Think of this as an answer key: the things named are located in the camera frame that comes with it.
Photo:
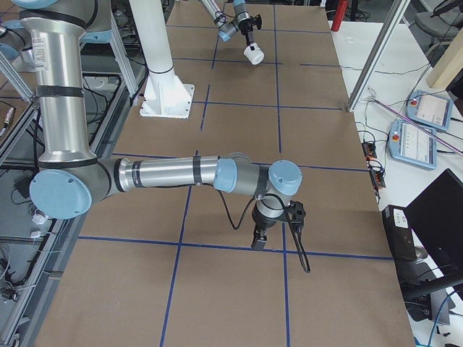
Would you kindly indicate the teach pendant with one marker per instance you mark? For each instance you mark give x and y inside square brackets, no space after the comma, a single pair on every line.
[430,109]
[411,145]

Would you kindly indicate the white smiley face mug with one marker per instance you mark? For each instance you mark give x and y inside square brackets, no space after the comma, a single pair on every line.
[254,57]

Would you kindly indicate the red fire extinguisher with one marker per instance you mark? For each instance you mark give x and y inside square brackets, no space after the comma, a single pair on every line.
[339,15]

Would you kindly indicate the black monitor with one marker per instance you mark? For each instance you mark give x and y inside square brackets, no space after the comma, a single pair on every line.
[435,216]

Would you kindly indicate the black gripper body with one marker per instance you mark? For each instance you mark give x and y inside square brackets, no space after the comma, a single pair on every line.
[247,26]
[261,222]

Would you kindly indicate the black power strip right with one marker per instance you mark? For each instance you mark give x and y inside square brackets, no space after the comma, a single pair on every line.
[377,177]

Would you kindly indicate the teach pendant far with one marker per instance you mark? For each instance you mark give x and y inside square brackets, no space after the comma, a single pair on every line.
[430,109]

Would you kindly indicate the blue tape strip crosswise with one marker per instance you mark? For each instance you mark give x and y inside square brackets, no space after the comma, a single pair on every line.
[216,246]

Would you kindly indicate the black power strip left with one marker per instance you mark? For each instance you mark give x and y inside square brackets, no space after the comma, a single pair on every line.
[369,149]

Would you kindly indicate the grey aluminium frame post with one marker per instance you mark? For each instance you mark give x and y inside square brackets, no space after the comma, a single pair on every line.
[393,18]

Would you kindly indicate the black power strip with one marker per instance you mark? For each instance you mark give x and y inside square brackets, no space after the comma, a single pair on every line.
[369,149]
[377,177]

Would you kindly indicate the purple rod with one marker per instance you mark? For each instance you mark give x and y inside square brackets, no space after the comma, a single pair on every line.
[417,126]

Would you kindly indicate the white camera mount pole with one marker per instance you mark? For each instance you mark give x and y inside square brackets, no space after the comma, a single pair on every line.
[165,95]

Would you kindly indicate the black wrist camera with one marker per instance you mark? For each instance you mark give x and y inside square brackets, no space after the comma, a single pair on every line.
[295,216]
[257,21]

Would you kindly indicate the wooden beam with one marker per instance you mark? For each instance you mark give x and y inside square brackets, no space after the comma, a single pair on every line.
[448,66]

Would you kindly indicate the brown paper table cover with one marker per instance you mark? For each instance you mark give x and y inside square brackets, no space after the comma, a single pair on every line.
[118,294]

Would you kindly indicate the teach pendant near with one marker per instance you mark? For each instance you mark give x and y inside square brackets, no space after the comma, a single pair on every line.
[411,145]

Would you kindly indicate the blue tape strip lengthwise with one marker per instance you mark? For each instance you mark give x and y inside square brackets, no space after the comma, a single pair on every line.
[283,227]

